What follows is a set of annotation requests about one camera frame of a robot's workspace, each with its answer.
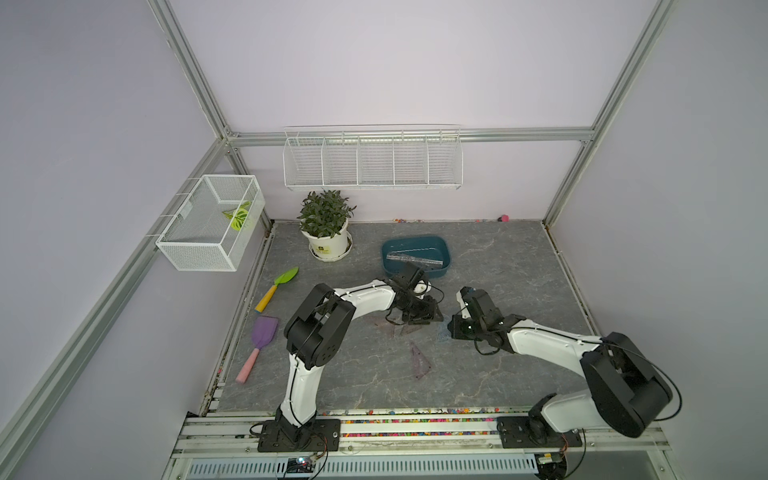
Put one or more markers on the aluminium rail front frame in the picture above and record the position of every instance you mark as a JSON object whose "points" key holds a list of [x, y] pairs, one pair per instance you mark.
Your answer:
{"points": [[415, 444]]}

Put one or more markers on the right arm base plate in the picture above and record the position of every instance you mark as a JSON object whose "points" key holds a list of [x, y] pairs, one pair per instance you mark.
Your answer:
{"points": [[518, 432]]}

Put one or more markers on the white wire wall shelf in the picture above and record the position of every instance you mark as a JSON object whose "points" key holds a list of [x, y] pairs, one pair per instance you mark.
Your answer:
{"points": [[384, 156]]}

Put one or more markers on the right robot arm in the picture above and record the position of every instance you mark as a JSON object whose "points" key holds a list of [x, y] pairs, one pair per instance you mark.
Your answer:
{"points": [[624, 391]]}

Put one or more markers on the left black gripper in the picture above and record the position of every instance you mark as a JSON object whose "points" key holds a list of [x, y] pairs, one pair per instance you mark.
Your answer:
{"points": [[427, 314]]}

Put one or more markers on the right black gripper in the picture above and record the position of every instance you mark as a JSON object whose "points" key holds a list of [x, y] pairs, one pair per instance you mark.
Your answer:
{"points": [[453, 327]]}

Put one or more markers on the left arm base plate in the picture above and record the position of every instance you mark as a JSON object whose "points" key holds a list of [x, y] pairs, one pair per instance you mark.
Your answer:
{"points": [[281, 436]]}

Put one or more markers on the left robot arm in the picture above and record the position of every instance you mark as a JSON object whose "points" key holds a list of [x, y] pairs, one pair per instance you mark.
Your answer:
{"points": [[315, 332]]}

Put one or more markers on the pink long triangle ruler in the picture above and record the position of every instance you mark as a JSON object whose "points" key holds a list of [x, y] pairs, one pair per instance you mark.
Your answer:
{"points": [[385, 329]]}

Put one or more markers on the purple pink toy spatula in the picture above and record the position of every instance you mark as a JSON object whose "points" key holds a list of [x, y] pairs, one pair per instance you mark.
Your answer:
{"points": [[264, 330]]}

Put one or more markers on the green toy in basket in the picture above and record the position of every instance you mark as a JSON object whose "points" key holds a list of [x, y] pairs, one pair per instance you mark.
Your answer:
{"points": [[239, 217]]}

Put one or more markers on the potted green plant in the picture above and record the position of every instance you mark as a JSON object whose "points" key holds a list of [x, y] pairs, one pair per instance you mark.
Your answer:
{"points": [[323, 219]]}

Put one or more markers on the teal plastic storage box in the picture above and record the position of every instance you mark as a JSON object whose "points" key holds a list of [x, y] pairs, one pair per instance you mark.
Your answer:
{"points": [[411, 244]]}

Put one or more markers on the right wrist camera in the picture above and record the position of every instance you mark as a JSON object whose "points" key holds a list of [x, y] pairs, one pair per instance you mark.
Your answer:
{"points": [[463, 298]]}

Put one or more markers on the clear straight ruler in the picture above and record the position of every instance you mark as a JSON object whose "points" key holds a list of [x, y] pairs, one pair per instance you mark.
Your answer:
{"points": [[402, 256]]}

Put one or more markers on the white wire side basket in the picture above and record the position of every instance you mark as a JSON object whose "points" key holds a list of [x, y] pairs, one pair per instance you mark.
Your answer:
{"points": [[198, 238]]}

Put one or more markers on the green yellow toy shovel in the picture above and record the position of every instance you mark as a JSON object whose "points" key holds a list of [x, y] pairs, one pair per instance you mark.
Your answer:
{"points": [[283, 278]]}

